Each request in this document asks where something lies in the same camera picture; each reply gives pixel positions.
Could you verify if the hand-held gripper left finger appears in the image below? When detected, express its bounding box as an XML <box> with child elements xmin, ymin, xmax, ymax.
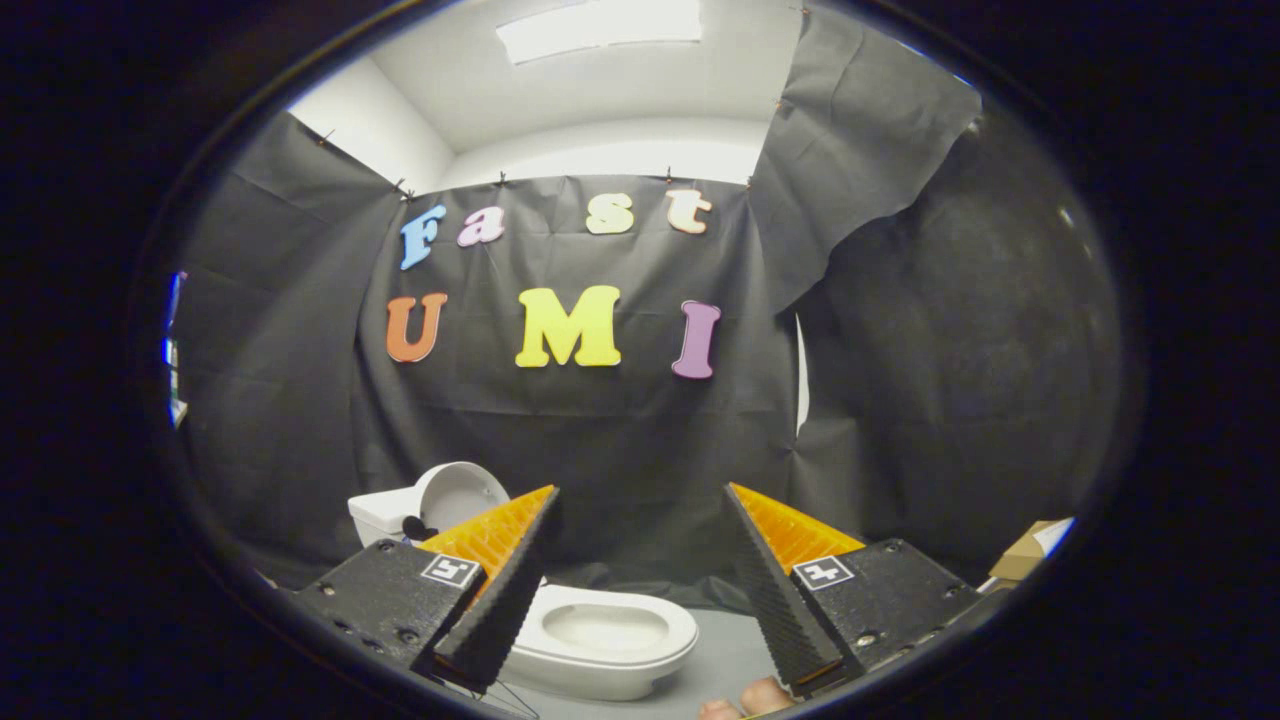
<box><xmin>290</xmin><ymin>485</ymin><xmax>562</xmax><ymax>694</ymax></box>

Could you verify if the black backdrop cloth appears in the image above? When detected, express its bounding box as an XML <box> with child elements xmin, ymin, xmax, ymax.
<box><xmin>168</xmin><ymin>4</ymin><xmax>1123</xmax><ymax>613</ymax></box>

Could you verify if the cardboard box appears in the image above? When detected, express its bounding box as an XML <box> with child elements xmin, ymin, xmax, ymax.
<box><xmin>988</xmin><ymin>517</ymin><xmax>1077</xmax><ymax>584</ymax></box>

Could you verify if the white toilet tank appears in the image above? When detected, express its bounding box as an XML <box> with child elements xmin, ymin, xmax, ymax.
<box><xmin>347</xmin><ymin>487</ymin><xmax>427</xmax><ymax>550</ymax></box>

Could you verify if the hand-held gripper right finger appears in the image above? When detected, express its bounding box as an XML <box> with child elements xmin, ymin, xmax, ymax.
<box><xmin>721</xmin><ymin>481</ymin><xmax>1003</xmax><ymax>699</ymax></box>

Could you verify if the white toilet bowl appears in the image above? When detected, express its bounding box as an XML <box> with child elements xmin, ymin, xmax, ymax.
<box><xmin>500</xmin><ymin>583</ymin><xmax>700</xmax><ymax>702</ymax></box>

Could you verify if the ceiling light panel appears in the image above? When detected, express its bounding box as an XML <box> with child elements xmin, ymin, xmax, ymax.
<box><xmin>496</xmin><ymin>0</ymin><xmax>705</xmax><ymax>67</ymax></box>

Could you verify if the person's foot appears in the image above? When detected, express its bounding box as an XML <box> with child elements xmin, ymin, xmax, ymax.
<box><xmin>697</xmin><ymin>676</ymin><xmax>797</xmax><ymax>720</ymax></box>

